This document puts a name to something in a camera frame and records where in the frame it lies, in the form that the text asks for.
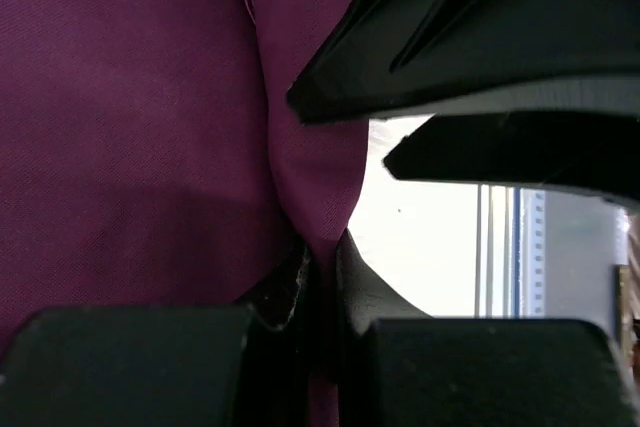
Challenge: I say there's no white slotted cable duct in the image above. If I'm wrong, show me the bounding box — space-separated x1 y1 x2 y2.
529 191 546 317

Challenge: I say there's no aluminium front rail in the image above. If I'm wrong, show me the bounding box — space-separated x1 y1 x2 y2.
474 184 521 318

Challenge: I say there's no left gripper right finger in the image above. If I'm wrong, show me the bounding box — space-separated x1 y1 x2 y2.
336 235 639 426

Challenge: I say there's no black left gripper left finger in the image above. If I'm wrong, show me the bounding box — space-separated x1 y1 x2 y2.
1 246 315 427

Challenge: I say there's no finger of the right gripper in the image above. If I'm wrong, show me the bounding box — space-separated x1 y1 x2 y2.
287 0 639 123
384 112 639 210

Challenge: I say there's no purple cloth napkin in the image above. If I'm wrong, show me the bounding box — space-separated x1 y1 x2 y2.
0 0 381 427

